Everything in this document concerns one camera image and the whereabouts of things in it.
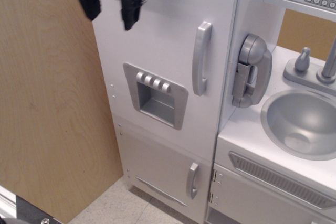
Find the plywood board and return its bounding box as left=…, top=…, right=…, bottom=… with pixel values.
left=1, top=0, right=122, bottom=223

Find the grey toy faucet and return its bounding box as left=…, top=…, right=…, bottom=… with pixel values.
left=283, top=43, right=335, bottom=96

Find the grey toy sink basin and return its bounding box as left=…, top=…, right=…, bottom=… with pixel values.
left=260, top=90, right=335, bottom=161

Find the grey oven vent panel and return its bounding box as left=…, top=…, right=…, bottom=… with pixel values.
left=228, top=152, right=335, bottom=210

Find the white toy fridge door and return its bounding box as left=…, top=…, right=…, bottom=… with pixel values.
left=93, top=0, right=237, bottom=161

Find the grey freezer door handle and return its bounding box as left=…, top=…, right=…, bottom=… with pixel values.
left=186, top=162, right=199, bottom=199

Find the grey fridge door handle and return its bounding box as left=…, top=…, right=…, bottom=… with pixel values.
left=192, top=21, right=212, bottom=96

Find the white toy fridge cabinet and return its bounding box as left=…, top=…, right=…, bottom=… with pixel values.
left=211, top=0, right=271, bottom=158

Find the white freezer door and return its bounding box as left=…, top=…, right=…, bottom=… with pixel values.
left=113, top=115, right=212, bottom=223

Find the grey toy telephone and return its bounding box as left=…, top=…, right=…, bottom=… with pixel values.
left=232, top=34, right=272, bottom=108

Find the grey ice dispenser panel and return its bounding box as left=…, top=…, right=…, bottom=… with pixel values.
left=123, top=62, right=188, bottom=130

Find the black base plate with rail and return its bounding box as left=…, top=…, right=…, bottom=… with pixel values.
left=1, top=186, right=61, bottom=224

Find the white toy counter unit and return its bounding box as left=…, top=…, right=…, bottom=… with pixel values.
left=206, top=47, right=335, bottom=223

